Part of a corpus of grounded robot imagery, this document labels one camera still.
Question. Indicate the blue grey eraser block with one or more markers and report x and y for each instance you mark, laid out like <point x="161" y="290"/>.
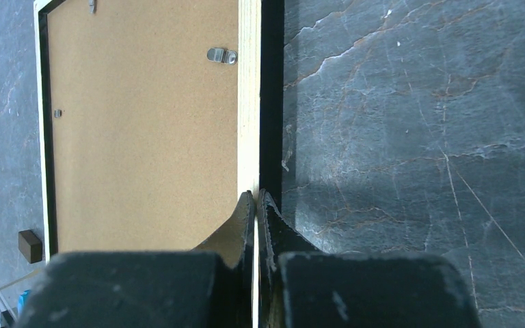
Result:
<point x="22" y="300"/>

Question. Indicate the black picture frame with photo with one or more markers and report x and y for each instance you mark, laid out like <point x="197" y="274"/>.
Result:
<point x="149" y="122"/>

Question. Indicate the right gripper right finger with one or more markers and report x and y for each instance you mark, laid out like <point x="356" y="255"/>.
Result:
<point x="302" y="286"/>

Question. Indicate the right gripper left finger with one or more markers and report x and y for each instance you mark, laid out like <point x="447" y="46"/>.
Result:
<point x="208" y="286"/>

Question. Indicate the small brown wooden block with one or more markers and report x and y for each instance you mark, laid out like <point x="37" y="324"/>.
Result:
<point x="30" y="246"/>

